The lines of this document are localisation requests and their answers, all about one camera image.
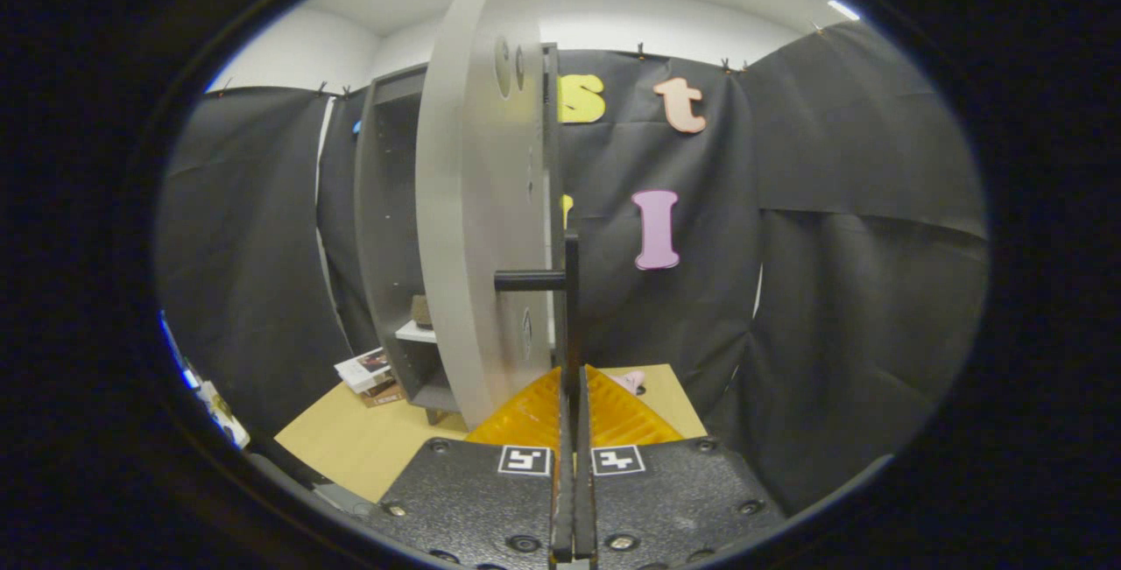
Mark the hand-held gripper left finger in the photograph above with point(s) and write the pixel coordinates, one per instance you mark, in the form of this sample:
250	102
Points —
563	509

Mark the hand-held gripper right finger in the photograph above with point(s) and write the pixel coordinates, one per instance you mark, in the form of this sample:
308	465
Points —
586	509

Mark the brown fuzzy shoe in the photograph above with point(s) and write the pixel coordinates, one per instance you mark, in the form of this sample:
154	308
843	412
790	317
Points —
422	312

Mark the grey shoe cabinet door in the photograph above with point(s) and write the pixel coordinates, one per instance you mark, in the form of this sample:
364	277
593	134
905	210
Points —
473	202

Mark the grey shoe cabinet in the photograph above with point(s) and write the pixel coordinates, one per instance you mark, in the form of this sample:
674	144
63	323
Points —
381	246

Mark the green plush toy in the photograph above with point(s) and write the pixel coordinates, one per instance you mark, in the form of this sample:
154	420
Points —
632	380

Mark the white book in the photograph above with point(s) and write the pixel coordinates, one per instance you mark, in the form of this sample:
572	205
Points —
361	369

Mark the white printed object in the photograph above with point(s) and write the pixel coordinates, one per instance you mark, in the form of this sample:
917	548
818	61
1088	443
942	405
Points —
219	412

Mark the black backdrop cloth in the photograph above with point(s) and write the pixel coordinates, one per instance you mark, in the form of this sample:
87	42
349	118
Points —
832	246

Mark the small ceiling light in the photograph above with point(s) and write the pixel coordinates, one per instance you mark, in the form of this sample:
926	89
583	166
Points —
843	10

